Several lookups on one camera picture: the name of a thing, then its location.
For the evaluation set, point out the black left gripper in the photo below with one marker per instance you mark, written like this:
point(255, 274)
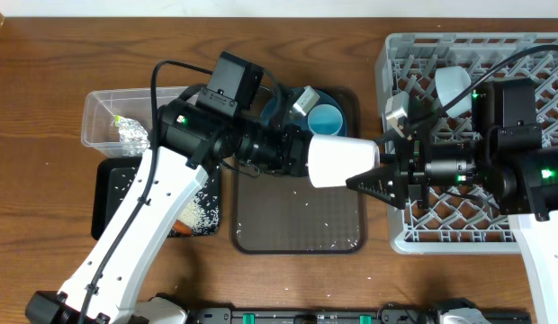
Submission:
point(292, 154)

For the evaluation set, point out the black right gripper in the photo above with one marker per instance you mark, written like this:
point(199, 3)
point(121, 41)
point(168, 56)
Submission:
point(410, 175)

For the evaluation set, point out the dark blue plate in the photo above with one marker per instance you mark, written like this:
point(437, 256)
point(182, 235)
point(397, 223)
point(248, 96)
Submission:
point(324, 98)

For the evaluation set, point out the pink cup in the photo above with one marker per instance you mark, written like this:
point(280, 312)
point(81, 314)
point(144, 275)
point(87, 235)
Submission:
point(333, 159)

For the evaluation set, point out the light blue cup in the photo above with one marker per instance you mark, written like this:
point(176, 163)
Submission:
point(325, 119)

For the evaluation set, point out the pile of white rice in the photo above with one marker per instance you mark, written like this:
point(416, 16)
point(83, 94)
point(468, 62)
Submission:
point(202, 214)

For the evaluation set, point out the orange carrot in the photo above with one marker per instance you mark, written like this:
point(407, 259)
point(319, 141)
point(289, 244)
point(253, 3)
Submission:
point(182, 229)

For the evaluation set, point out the foil snack wrapper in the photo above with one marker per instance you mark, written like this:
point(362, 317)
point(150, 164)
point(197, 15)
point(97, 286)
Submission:
point(133, 136)

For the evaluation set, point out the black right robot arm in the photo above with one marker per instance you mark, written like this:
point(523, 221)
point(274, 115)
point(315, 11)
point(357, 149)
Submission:
point(509, 161)

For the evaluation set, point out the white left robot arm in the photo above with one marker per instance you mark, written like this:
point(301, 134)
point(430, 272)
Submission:
point(191, 137)

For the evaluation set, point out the grey dishwasher rack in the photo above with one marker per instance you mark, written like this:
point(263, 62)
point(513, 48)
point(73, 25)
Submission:
point(462, 220)

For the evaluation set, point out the black waste tray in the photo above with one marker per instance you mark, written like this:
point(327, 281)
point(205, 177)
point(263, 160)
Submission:
point(100, 194)

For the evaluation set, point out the brown plastic tray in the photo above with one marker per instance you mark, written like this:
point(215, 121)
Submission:
point(285, 214)

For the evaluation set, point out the clear plastic bin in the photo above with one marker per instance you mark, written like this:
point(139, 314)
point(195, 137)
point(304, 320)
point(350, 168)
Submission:
point(98, 131)

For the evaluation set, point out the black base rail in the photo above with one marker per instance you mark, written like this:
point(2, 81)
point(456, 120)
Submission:
point(351, 316)

